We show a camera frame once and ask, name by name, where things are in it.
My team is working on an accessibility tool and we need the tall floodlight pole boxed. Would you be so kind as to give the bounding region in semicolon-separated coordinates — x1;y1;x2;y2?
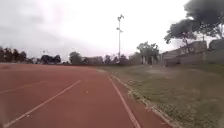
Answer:
116;13;125;61

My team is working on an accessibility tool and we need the row of distant trees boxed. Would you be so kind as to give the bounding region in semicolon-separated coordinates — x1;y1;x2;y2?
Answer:
0;45;141;66

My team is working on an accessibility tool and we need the red running track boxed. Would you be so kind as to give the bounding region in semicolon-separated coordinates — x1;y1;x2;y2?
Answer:
0;63;174;128

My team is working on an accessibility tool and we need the pale concrete kerb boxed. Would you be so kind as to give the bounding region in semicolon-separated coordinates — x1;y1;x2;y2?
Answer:
109;73;183;128

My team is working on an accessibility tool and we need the patchy grass verge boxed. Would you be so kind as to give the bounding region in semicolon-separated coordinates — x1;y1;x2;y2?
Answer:
96;63;224;128

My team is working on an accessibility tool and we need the building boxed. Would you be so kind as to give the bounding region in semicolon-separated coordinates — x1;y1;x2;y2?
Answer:
162;40;208;60

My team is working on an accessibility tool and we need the large dark tree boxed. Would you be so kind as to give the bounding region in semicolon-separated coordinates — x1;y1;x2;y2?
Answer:
164;0;224;51

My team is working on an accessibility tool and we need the grey boundary wall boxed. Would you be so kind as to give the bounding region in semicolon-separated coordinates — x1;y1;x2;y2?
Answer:
162;49;224;67

